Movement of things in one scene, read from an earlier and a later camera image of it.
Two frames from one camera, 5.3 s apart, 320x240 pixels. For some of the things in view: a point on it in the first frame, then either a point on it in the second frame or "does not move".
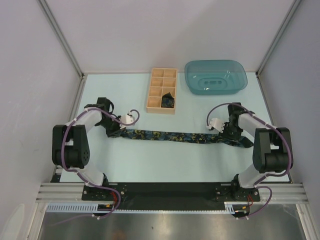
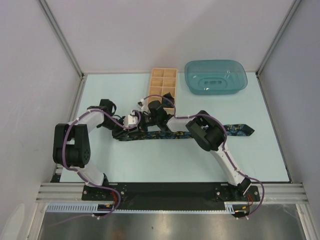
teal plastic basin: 216,77 does not move
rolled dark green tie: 167,101 does not move
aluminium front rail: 279,192 does not move
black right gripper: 225,135 -> 141,125
